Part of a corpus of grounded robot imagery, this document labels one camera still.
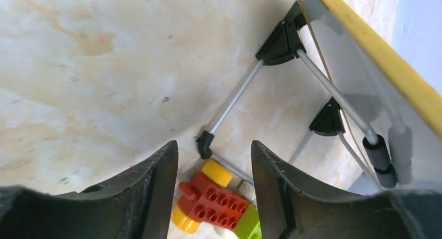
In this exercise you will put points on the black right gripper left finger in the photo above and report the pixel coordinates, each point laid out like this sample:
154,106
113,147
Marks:
135,203

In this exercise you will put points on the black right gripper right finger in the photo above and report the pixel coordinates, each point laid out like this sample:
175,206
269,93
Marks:
293,204

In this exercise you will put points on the yellow framed whiteboard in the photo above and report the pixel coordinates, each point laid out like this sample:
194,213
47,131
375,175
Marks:
393,115

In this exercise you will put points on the red green lego car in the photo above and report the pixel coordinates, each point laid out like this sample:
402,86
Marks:
207,198

